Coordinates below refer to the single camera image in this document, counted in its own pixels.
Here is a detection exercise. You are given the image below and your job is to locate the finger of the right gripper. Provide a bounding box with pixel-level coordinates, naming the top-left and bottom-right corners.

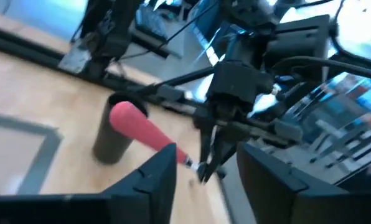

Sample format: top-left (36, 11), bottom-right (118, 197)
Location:
top-left (197, 124), bottom-right (213, 183)
top-left (204, 136), bottom-right (236, 184)

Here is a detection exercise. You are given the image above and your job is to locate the red-handled metal fork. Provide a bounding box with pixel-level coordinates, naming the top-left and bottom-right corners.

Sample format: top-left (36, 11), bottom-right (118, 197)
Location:
top-left (109, 101), bottom-right (202, 172)

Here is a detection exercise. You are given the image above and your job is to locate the black cylindrical cup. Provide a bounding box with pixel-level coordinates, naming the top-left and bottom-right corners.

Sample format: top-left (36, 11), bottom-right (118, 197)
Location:
top-left (92, 91), bottom-right (149, 166)

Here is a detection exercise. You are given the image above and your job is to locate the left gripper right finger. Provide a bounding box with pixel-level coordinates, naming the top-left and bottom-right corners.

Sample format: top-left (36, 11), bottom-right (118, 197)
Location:
top-left (237, 141), bottom-right (371, 224)

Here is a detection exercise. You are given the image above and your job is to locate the silver metal bracket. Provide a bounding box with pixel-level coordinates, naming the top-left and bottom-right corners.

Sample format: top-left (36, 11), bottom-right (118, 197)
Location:
top-left (58, 40), bottom-right (92, 75)

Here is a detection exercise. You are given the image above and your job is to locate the grey tape square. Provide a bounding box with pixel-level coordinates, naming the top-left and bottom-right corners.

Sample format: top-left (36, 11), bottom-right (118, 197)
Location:
top-left (0, 111), bottom-right (63, 195)

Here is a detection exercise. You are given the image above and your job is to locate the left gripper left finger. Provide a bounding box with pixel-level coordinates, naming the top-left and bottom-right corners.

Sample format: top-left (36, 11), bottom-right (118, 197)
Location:
top-left (0, 142), bottom-right (177, 224)

